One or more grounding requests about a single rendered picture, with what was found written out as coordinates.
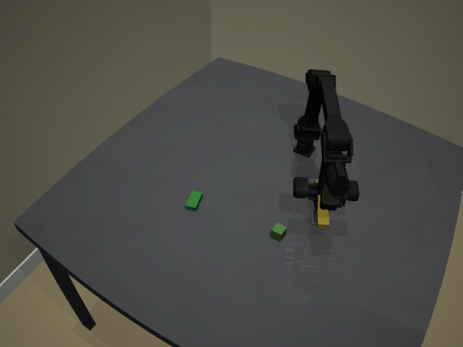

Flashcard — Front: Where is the small green cube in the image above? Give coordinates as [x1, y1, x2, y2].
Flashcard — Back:
[271, 223, 287, 242]

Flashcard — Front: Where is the green rectangular block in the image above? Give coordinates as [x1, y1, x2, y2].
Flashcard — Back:
[185, 191, 203, 211]

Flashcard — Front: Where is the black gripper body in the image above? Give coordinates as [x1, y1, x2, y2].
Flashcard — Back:
[293, 169, 360, 201]

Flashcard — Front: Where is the yellow bar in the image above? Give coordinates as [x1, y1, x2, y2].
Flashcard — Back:
[316, 195, 329, 229]

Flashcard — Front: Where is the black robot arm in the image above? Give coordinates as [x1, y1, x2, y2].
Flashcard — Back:
[293, 69, 353, 210]

